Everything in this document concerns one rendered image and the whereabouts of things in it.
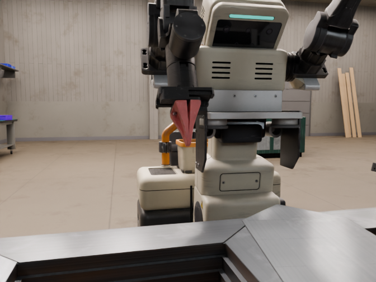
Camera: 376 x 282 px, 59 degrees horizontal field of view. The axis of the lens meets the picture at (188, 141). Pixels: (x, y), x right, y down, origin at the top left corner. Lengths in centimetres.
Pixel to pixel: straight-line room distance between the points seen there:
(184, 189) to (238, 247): 74
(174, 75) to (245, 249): 33
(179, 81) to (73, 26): 1147
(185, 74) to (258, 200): 48
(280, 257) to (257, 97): 57
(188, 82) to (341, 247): 36
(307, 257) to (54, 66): 1164
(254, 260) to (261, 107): 57
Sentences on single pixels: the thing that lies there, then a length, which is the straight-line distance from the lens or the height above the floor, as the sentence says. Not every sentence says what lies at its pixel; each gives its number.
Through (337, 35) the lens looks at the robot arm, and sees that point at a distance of 97.
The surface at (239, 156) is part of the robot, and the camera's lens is 99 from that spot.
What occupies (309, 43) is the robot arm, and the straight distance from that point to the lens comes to 96.
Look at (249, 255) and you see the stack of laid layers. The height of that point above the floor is 86.
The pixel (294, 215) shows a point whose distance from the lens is 62.
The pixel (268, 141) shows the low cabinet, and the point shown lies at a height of 37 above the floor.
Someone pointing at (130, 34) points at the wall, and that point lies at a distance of 1194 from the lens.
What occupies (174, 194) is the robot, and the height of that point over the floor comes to 75.
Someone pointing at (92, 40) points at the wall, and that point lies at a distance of 1191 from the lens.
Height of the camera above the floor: 105
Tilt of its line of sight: 5 degrees down
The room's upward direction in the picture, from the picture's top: straight up
